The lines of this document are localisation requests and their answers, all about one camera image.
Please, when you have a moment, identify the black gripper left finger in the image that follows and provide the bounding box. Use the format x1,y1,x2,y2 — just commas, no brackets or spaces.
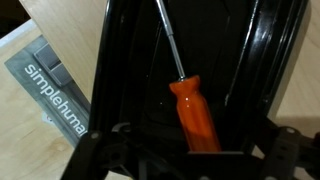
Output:
129,104,145,134

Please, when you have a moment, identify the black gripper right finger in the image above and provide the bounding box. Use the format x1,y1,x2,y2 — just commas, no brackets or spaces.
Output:
241,106,280,154

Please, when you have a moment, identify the black plastic tray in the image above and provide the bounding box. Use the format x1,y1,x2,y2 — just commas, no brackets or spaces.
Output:
87,0,310,155

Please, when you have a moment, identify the orange handled screwdriver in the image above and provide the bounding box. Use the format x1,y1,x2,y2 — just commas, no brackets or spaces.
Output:
154,0,223,153

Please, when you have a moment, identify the light wooden cabinet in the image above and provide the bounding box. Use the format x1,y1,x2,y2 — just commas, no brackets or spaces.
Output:
18,0,320,180

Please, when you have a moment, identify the grey simplehuman booklet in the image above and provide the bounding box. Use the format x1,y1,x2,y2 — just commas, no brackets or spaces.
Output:
3,34,92,149

